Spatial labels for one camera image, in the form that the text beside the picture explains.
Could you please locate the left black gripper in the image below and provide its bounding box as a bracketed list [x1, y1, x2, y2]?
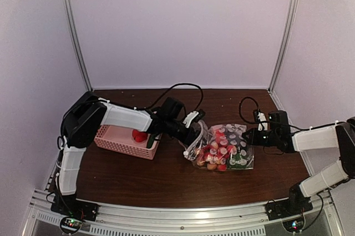
[165, 118, 209, 148]

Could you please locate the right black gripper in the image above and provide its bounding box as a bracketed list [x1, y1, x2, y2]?
[242, 128, 279, 147]

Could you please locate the clear zip top bag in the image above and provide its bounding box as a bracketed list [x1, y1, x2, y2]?
[183, 121, 254, 172]

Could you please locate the green fake cucumber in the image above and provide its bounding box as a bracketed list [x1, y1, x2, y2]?
[146, 133, 160, 149]

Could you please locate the pink plastic basket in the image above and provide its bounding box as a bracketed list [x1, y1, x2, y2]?
[94, 125, 160, 160]

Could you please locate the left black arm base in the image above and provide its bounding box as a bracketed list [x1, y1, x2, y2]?
[50, 192, 99, 222]

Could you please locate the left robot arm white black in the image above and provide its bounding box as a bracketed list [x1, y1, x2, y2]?
[55, 92, 205, 216]

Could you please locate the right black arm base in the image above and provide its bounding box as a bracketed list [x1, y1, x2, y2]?
[265, 184, 313, 220]

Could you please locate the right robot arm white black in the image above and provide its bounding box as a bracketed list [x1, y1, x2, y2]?
[242, 111, 354, 215]

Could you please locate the right circuit board with leds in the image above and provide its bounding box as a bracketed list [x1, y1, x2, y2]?
[282, 219, 305, 233]

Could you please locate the circuit board with leds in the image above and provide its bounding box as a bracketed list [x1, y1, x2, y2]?
[282, 219, 305, 233]
[59, 217, 83, 234]

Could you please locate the left circuit board with leds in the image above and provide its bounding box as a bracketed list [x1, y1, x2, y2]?
[59, 217, 83, 234]

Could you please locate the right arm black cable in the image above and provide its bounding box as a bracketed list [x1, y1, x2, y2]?
[239, 96, 263, 123]

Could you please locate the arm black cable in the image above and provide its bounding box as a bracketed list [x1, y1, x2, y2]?
[144, 82, 204, 114]
[239, 96, 263, 123]

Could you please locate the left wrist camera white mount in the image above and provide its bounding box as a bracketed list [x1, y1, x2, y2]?
[183, 109, 206, 128]

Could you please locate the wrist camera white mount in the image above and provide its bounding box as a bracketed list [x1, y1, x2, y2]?
[183, 109, 206, 128]
[253, 109, 268, 131]

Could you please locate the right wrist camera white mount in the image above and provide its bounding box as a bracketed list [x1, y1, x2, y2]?
[253, 109, 268, 131]

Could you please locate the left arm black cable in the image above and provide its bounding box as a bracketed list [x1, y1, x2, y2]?
[144, 82, 204, 114]

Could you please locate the right aluminium frame post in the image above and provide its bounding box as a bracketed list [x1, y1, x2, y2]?
[268, 0, 299, 94]

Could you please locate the aluminium frame post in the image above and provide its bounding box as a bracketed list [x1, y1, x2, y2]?
[63, 0, 94, 91]
[268, 0, 299, 94]

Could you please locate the front aluminium rail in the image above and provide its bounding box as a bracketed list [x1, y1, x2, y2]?
[20, 189, 344, 235]

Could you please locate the left aluminium frame post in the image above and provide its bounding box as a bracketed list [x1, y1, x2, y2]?
[63, 0, 94, 91]

